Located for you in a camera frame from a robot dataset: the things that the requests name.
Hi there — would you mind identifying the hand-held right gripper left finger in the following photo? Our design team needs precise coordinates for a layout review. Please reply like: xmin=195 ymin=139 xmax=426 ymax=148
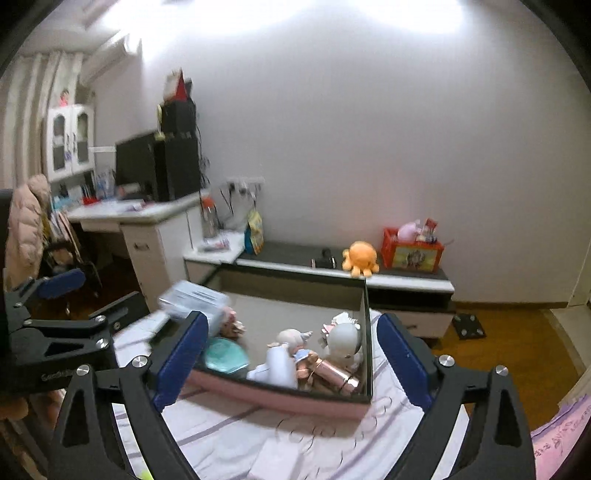
xmin=46 ymin=310 xmax=211 ymax=480

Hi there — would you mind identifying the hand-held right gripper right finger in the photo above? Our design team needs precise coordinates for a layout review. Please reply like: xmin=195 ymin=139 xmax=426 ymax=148
xmin=375 ymin=312 xmax=536 ymax=480

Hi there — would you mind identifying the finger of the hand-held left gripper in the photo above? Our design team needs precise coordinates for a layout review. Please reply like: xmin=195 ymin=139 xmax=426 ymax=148
xmin=25 ymin=290 xmax=151 ymax=352
xmin=4 ymin=268 xmax=88 ymax=330

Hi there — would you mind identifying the clear plastic tissue pack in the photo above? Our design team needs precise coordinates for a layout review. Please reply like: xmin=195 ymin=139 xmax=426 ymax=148
xmin=158 ymin=281 xmax=232 ymax=335

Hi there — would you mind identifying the pink storage tray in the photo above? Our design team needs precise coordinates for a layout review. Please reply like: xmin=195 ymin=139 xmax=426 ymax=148
xmin=184 ymin=264 xmax=376 ymax=422

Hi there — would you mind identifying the black office chair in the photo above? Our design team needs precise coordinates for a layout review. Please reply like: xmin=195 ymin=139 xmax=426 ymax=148
xmin=36 ymin=240 xmax=103 ymax=317

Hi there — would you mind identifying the teal round case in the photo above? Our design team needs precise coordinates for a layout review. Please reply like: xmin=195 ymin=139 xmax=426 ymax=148
xmin=203 ymin=337 xmax=251 ymax=377

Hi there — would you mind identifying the small brown bear figure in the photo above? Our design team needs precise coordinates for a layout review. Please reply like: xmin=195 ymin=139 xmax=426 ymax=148
xmin=219 ymin=309 xmax=247 ymax=341

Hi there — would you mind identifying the white big-head figure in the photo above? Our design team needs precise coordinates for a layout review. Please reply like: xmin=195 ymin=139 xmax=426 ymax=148
xmin=318 ymin=312 xmax=366 ymax=370

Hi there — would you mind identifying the low white grey cabinet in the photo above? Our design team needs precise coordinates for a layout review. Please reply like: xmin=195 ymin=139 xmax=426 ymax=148
xmin=184 ymin=231 xmax=456 ymax=343

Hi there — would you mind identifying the pink puffer jacket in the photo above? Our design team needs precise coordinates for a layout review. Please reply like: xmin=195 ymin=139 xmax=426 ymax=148
xmin=8 ymin=173 xmax=52 ymax=288

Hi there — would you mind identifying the rose gold cylinder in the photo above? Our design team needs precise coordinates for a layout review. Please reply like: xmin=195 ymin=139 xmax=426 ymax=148
xmin=306 ymin=357 xmax=364 ymax=396

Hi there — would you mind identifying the black bathroom scale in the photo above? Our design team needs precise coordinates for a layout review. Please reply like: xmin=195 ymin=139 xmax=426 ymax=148
xmin=453 ymin=312 xmax=487 ymax=341

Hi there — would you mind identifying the white desk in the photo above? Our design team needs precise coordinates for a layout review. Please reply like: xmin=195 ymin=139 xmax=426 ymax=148
xmin=68 ymin=188 xmax=205 ymax=298

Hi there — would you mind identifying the striped white tablecloth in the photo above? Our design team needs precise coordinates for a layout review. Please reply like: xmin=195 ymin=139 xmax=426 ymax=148
xmin=111 ymin=308 xmax=472 ymax=480

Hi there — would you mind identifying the small doll with blue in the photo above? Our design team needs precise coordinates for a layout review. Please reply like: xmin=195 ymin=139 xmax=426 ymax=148
xmin=247 ymin=328 xmax=320 ymax=389

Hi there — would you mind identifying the red toy box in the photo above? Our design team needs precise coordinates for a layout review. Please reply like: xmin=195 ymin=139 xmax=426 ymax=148
xmin=382 ymin=226 xmax=445 ymax=274

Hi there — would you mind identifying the orange octopus plush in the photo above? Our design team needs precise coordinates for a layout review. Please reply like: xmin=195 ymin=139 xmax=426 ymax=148
xmin=342 ymin=240 xmax=380 ymax=278

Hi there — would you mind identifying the clear bottle with orange lid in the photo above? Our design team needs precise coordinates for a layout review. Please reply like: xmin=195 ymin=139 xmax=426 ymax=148
xmin=200 ymin=196 xmax=221 ymax=239

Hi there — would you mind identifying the black computer monitor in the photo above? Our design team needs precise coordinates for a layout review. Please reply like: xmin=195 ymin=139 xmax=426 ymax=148
xmin=115 ymin=133 xmax=158 ymax=200

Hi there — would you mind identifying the white glass-door cabinet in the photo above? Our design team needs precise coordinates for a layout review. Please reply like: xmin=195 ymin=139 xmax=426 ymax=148
xmin=43 ymin=103 xmax=96 ymax=184

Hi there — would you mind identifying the yellow blue snack bag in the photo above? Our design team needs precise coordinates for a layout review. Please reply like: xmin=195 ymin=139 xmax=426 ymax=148
xmin=244 ymin=209 xmax=265 ymax=256

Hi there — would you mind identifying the black computer tower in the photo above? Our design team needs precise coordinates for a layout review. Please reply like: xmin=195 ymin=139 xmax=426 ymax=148
xmin=154 ymin=136 xmax=202 ymax=202

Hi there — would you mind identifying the beige curtain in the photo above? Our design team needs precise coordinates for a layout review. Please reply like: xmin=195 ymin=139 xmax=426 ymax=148
xmin=0 ymin=50 xmax=63 ymax=190

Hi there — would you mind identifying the pink printed blanket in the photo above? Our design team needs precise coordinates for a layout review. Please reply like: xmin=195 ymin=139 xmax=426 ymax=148
xmin=530 ymin=391 xmax=591 ymax=480

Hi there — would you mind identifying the black box on tower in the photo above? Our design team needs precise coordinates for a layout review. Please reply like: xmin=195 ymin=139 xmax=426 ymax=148
xmin=158 ymin=99 xmax=197 ymax=140

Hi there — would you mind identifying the red and white calendar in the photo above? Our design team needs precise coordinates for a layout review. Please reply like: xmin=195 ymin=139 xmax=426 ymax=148
xmin=163 ymin=68 xmax=193 ymax=103

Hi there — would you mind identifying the white air conditioner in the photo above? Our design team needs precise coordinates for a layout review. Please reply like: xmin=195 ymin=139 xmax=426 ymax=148
xmin=82 ymin=34 xmax=145 ymax=89

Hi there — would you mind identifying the white wall socket strip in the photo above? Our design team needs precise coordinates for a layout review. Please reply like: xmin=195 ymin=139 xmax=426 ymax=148
xmin=225 ymin=176 xmax=267 ymax=195

